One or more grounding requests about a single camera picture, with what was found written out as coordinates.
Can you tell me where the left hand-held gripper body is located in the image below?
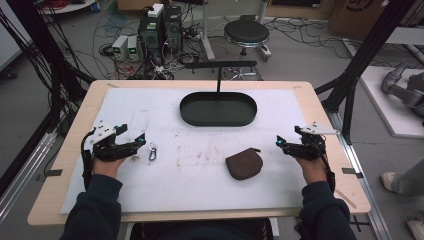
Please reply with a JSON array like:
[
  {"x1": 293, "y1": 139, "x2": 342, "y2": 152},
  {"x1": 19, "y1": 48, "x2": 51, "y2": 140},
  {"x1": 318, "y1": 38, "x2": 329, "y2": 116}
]
[{"x1": 90, "y1": 120, "x2": 138, "y2": 163}]

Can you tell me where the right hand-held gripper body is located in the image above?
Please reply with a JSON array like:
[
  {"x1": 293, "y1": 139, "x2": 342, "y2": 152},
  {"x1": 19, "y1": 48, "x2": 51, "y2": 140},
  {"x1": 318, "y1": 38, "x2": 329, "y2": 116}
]
[{"x1": 287, "y1": 121, "x2": 341, "y2": 162}]

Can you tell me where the person's left hand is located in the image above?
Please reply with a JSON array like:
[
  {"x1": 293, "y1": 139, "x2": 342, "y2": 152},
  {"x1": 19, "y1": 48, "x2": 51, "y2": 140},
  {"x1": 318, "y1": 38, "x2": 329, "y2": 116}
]
[{"x1": 92, "y1": 157, "x2": 127, "y2": 179}]

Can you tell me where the person's right hand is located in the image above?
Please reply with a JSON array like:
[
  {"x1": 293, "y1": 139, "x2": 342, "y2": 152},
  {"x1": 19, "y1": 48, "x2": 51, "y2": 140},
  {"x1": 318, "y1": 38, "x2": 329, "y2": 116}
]
[{"x1": 294, "y1": 156, "x2": 330, "y2": 186}]

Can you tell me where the silver keyring with carabiner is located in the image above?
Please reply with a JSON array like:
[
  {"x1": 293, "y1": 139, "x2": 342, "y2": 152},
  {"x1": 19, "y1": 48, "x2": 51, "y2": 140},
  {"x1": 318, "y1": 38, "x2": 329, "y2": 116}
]
[{"x1": 148, "y1": 141, "x2": 159, "y2": 162}]

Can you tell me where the brown zip pouch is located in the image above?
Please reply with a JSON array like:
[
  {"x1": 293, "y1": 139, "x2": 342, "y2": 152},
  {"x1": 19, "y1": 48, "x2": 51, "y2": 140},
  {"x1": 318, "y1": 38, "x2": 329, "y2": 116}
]
[{"x1": 225, "y1": 147, "x2": 264, "y2": 182}]

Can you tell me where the white table mat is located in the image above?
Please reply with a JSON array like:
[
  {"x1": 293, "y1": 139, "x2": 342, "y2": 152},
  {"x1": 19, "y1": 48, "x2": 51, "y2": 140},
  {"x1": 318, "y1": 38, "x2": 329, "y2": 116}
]
[{"x1": 59, "y1": 86, "x2": 311, "y2": 215}]

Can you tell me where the black oval tray with stand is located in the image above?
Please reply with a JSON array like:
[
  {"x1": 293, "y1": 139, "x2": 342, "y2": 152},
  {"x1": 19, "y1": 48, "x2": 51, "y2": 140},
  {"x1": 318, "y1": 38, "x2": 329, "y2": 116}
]
[{"x1": 179, "y1": 60, "x2": 259, "y2": 128}]

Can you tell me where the grey power supply unit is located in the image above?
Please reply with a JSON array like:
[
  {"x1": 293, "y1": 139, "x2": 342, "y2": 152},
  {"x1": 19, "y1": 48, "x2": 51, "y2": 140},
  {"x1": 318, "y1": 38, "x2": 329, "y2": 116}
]
[
  {"x1": 126, "y1": 34, "x2": 141, "y2": 62},
  {"x1": 111, "y1": 34, "x2": 130, "y2": 62}
]

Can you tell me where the white floor board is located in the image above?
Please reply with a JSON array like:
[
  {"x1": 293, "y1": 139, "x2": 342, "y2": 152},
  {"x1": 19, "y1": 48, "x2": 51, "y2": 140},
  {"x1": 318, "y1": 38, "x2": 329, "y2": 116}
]
[{"x1": 359, "y1": 65, "x2": 424, "y2": 139}]

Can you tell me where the black computer tower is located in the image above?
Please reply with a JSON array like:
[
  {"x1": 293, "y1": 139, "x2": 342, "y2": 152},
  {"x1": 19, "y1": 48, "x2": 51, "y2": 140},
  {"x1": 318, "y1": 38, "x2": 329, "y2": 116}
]
[
  {"x1": 137, "y1": 12, "x2": 165, "y2": 65},
  {"x1": 162, "y1": 5, "x2": 184, "y2": 54}
]

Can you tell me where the person's lap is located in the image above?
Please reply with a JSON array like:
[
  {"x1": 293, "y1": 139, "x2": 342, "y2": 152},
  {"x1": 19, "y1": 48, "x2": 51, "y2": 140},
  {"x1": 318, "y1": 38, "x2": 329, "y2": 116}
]
[{"x1": 129, "y1": 217, "x2": 275, "y2": 240}]

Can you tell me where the black round stool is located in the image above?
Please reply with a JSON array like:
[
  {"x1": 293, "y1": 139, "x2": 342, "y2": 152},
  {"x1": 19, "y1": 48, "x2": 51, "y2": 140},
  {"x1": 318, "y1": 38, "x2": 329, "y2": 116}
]
[{"x1": 223, "y1": 14, "x2": 273, "y2": 63}]

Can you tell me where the white box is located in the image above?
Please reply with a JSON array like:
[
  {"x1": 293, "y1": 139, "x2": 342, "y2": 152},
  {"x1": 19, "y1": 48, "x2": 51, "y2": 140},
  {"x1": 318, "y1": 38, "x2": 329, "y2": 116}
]
[{"x1": 146, "y1": 2, "x2": 165, "y2": 19}]

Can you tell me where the cardboard box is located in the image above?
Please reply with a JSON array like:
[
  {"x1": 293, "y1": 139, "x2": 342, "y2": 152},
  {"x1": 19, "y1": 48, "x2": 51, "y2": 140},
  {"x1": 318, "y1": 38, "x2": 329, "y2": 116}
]
[{"x1": 327, "y1": 0, "x2": 424, "y2": 42}]

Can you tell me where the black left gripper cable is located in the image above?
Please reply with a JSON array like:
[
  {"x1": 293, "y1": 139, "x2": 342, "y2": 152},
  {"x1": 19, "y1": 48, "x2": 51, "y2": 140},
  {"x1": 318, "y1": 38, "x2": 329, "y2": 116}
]
[{"x1": 80, "y1": 129, "x2": 97, "y2": 192}]

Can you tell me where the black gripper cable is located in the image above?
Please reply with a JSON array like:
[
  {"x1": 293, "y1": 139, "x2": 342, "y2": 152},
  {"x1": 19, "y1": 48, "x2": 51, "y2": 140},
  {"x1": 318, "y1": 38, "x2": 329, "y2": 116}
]
[
  {"x1": 80, "y1": 129, "x2": 97, "y2": 192},
  {"x1": 318, "y1": 141, "x2": 337, "y2": 195}
]

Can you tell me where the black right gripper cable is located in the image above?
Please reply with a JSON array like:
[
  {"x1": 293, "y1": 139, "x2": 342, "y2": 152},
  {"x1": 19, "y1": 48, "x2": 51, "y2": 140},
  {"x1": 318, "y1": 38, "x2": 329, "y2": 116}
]
[{"x1": 318, "y1": 141, "x2": 337, "y2": 195}]

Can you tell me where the aluminium frame rail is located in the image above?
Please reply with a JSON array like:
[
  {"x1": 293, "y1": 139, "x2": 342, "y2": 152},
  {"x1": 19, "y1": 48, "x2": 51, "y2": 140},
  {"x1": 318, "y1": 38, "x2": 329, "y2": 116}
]
[
  {"x1": 0, "y1": 129, "x2": 58, "y2": 221},
  {"x1": 327, "y1": 109, "x2": 394, "y2": 240}
]

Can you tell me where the tangle of floor cables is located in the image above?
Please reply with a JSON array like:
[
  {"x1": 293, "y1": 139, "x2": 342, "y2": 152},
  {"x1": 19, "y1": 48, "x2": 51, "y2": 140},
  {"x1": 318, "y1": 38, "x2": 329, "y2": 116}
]
[{"x1": 64, "y1": 3, "x2": 214, "y2": 80}]

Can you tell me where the black frame post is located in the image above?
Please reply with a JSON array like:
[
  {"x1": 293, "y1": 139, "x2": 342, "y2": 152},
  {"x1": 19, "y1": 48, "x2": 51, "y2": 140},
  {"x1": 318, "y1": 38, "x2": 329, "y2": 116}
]
[
  {"x1": 314, "y1": 0, "x2": 419, "y2": 145},
  {"x1": 5, "y1": 0, "x2": 96, "y2": 134}
]

